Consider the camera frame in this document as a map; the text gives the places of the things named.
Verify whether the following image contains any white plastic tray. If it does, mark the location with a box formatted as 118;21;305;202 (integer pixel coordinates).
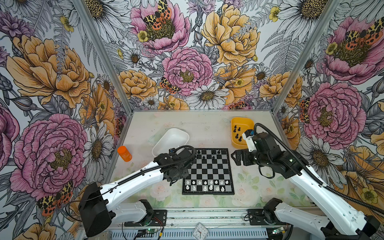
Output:
152;128;190;157

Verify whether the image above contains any yellow plastic tray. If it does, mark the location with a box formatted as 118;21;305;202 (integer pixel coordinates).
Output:
231;117;254;150

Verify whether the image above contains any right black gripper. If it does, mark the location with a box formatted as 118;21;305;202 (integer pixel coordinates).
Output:
231;148;271;168

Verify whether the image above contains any black and silver chessboard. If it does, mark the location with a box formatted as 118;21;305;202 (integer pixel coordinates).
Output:
182;148;235;196

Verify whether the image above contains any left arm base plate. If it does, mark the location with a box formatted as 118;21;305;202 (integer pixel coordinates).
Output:
124;210;168;227

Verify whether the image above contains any small white clock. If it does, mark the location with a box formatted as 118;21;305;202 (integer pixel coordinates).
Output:
193;223;209;240

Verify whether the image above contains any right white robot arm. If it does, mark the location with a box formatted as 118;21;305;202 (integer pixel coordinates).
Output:
231;130;381;240

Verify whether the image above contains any aluminium front rail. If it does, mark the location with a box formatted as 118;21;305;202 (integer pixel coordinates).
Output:
77;206;331;230

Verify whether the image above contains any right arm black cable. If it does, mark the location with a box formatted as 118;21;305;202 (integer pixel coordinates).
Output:
253;122;384;215

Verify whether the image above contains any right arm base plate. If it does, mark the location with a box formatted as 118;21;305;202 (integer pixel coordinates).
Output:
247;209;269;226

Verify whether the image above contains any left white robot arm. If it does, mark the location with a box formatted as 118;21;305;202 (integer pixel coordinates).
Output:
78;146;197;238

